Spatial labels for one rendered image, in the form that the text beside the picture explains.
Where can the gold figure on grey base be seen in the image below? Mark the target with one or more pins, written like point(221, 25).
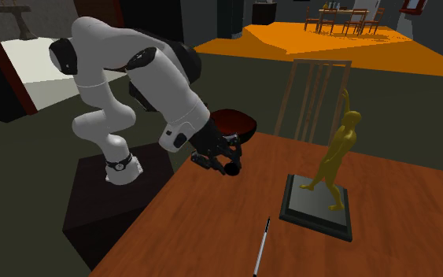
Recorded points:
point(340, 153)

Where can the black and white pen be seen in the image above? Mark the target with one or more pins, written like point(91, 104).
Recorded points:
point(261, 247)

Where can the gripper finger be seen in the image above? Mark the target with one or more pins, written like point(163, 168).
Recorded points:
point(207, 163)
point(235, 153)

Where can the dark robot stand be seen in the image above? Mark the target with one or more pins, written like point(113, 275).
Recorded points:
point(98, 199)

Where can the brown wooden table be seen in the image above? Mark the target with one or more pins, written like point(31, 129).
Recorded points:
point(213, 230)

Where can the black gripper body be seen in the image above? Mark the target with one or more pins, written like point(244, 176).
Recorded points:
point(211, 140)

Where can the dark red bowl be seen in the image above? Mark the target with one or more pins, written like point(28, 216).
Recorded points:
point(236, 122)

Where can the dark low cabinet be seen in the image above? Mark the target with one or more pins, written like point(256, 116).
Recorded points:
point(263, 13)

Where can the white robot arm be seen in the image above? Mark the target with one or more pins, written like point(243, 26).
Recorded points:
point(167, 88)

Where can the distant wooden dining table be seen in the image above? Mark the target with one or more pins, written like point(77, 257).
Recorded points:
point(344, 12)

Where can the dark pedestal side table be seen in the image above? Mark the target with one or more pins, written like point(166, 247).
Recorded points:
point(19, 19)

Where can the slatted wooden chair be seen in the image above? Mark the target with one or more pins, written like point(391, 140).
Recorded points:
point(315, 99)

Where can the red framed wall picture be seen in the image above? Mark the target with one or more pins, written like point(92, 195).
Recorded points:
point(413, 5)

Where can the distant wooden dining chair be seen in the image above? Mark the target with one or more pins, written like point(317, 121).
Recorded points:
point(353, 23)
point(326, 22)
point(374, 21)
point(311, 19)

